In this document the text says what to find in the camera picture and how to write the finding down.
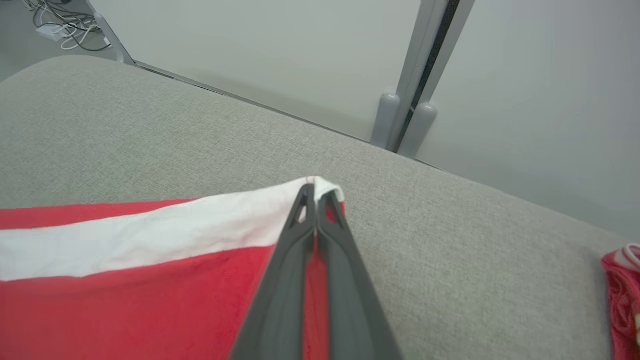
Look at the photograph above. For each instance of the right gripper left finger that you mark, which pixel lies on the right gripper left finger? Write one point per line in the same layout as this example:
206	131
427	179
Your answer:
280	300

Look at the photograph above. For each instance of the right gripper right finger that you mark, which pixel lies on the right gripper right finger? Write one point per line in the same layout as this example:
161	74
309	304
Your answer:
350	300

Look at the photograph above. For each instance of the red shorts white side stripe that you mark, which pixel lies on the red shorts white side stripe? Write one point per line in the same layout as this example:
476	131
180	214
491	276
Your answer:
125	310

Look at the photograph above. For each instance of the grey fabric sofa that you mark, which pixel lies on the grey fabric sofa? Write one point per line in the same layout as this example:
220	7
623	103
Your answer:
450	250

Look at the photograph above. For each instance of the grey partition leg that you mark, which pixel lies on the grey partition leg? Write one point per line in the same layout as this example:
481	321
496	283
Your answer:
112	40

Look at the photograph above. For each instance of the white power strip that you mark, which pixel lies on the white power strip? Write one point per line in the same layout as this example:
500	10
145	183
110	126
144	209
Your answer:
50	32

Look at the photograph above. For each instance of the grey partition post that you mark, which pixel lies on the grey partition post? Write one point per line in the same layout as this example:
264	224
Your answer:
415	65

